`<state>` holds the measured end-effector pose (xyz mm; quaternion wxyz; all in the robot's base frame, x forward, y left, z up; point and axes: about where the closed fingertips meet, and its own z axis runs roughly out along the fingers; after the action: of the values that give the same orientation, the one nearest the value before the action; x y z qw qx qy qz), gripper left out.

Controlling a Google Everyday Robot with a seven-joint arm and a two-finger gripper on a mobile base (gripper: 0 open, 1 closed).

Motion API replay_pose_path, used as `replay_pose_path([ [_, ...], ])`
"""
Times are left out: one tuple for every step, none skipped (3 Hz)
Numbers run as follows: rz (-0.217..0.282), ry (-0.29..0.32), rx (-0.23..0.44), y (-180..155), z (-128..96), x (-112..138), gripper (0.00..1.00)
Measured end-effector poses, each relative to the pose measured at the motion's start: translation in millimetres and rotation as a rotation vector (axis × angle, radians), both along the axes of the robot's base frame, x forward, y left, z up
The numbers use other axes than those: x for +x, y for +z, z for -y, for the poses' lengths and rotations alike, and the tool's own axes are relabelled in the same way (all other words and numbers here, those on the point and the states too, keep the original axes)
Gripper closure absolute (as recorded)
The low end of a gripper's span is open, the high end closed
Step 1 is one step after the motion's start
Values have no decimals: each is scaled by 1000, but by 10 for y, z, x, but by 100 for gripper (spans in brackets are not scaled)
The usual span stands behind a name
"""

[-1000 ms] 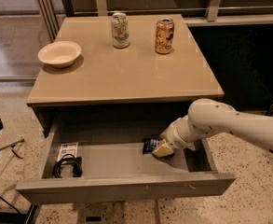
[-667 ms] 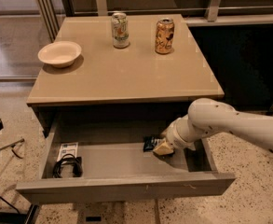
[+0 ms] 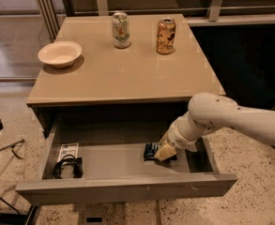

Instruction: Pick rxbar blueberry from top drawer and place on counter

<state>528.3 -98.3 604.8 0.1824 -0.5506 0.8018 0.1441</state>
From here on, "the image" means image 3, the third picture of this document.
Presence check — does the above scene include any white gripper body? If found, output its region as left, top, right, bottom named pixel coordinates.
left=166, top=112, right=206, bottom=152

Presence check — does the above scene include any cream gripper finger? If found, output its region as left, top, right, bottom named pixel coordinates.
left=154, top=133, right=176, bottom=161

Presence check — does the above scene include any dark blue rxbar wrapper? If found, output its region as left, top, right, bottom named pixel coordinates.
left=144, top=142, right=177, bottom=161

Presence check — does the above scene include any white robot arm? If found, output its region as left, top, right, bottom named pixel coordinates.
left=154, top=93, right=275, bottom=161

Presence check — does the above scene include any open grey top drawer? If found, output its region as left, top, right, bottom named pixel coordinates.
left=16, top=112, right=237, bottom=205

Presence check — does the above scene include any beige cabinet with counter top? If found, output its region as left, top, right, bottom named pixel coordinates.
left=27, top=14, right=224, bottom=130

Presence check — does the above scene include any orange gold soda can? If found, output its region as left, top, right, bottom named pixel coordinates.
left=156, top=18, right=176, bottom=54

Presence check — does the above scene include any white blue paper card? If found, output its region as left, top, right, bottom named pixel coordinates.
left=57, top=142, right=79, bottom=161

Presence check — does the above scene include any green white soda can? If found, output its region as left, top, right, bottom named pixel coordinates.
left=112, top=11, right=130, bottom=49

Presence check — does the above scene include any white paper bowl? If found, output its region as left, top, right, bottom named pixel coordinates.
left=38, top=41, right=83, bottom=68

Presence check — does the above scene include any coiled black cable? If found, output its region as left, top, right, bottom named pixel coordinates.
left=52, top=154, right=84, bottom=180

